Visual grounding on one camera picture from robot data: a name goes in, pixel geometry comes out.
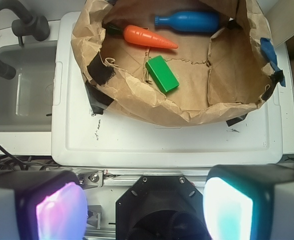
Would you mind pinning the green rectangular block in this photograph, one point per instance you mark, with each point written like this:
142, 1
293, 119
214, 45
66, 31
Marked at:
162, 74

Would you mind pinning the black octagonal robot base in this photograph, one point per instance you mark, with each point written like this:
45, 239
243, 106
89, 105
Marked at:
161, 208

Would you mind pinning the dark grey toy faucet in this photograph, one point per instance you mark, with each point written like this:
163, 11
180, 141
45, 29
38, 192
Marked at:
28, 23

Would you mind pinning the brown paper bag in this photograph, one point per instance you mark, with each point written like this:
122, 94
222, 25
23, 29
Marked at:
221, 75

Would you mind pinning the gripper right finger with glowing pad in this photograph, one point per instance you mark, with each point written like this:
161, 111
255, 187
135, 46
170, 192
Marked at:
250, 202

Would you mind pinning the grey toy sink basin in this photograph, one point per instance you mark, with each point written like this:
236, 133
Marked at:
26, 100

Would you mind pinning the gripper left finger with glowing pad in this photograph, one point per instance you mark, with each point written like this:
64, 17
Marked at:
42, 205

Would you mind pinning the white plastic bin lid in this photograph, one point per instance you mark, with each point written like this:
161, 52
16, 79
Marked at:
82, 138

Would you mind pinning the blue plastic toy bottle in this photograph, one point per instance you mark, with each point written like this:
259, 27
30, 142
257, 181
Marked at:
190, 21

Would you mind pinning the blue tape strip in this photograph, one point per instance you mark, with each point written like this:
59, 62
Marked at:
268, 52

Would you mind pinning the orange toy carrot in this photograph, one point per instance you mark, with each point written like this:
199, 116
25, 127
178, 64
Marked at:
140, 36

